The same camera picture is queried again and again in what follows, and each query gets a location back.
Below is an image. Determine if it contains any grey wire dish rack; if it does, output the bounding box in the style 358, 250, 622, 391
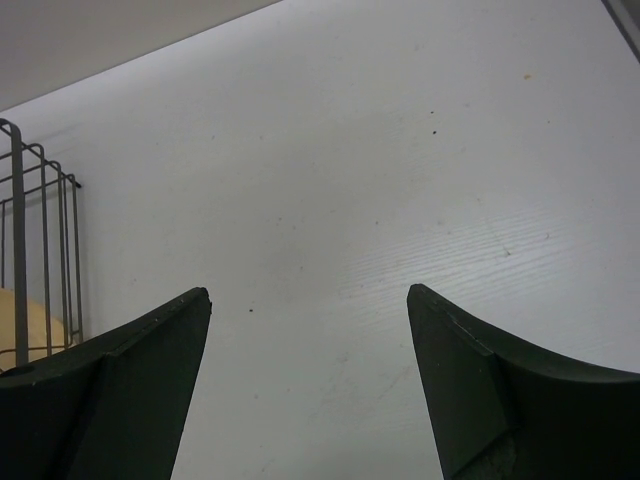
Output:
1, 119, 85, 367

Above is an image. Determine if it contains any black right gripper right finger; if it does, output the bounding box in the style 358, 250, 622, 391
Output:
407, 284, 639, 479

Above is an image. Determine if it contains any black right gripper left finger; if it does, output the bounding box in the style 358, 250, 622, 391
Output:
1, 287, 212, 479

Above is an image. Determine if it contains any yellow plate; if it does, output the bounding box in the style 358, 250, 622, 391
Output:
0, 288, 77, 373

